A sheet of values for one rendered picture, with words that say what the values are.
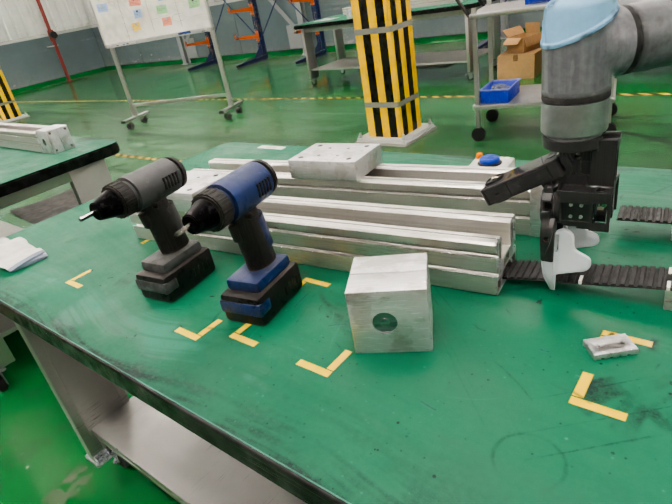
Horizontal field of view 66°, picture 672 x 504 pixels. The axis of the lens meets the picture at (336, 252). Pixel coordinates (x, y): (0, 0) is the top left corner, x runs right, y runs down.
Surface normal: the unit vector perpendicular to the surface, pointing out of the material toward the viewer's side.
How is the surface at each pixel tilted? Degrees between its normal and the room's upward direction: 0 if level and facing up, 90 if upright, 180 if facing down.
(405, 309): 90
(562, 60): 91
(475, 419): 0
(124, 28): 90
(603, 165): 90
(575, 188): 1
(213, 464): 0
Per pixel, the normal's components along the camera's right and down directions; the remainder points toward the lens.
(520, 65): -0.56, 0.47
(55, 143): 0.77, 0.18
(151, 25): -0.30, 0.49
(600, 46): 0.15, 0.40
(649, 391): -0.17, -0.87
